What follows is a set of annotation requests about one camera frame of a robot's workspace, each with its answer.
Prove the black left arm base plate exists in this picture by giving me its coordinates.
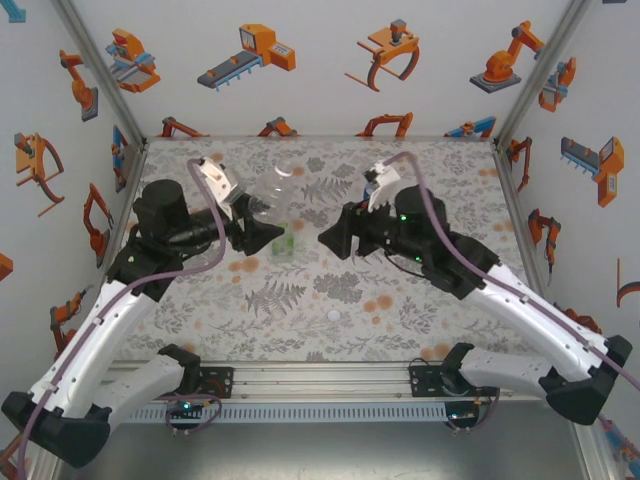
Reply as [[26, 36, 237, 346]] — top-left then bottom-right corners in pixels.
[[197, 366, 236, 400]]

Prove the clear unlabelled plastic bottle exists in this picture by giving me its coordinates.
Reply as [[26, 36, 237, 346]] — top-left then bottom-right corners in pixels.
[[242, 163, 304, 226]]

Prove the white slotted cable duct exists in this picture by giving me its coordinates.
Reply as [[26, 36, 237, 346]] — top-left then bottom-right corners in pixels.
[[119, 402, 449, 425]]

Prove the aluminium frame post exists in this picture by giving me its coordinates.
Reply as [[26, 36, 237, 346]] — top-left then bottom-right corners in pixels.
[[49, 0, 150, 149], [492, 0, 597, 149]]

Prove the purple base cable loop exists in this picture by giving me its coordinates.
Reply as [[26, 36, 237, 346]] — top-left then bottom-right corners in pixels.
[[446, 392, 501, 435], [166, 394, 224, 437]]

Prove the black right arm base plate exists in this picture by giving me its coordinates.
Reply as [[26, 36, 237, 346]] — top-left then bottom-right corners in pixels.
[[408, 363, 447, 400]]

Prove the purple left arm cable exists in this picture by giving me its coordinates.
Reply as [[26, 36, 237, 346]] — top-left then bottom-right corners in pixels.
[[2, 157, 227, 480]]

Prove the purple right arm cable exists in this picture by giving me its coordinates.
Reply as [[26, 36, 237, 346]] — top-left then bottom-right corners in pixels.
[[382, 151, 640, 394]]

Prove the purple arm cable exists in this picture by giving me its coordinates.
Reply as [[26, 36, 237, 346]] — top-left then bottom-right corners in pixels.
[[2, 157, 227, 480], [382, 151, 640, 394]]

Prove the green label soda bottle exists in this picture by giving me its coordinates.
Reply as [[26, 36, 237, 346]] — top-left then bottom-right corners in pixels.
[[269, 219, 303, 261]]

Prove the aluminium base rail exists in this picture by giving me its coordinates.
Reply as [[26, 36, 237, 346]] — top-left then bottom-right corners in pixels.
[[99, 360, 524, 402]]

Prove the floral patterned tablecloth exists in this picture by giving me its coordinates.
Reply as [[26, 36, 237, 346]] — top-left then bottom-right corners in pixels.
[[107, 137, 545, 365]]

